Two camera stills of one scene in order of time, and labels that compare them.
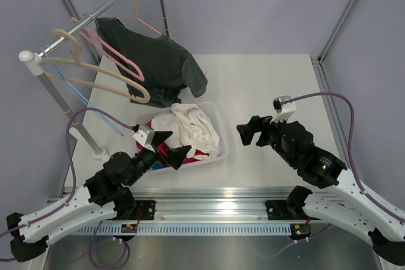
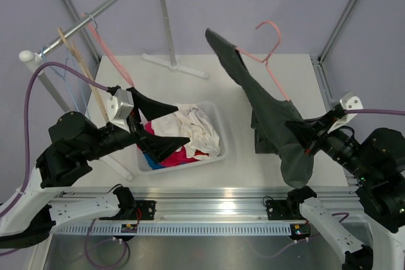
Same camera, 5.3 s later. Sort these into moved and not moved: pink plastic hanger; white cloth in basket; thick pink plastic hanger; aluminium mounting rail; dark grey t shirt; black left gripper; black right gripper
Moved: black left gripper; thick pink plastic hanger; black right gripper; dark grey t shirt; pink plastic hanger
Not moved: white cloth in basket; aluminium mounting rail
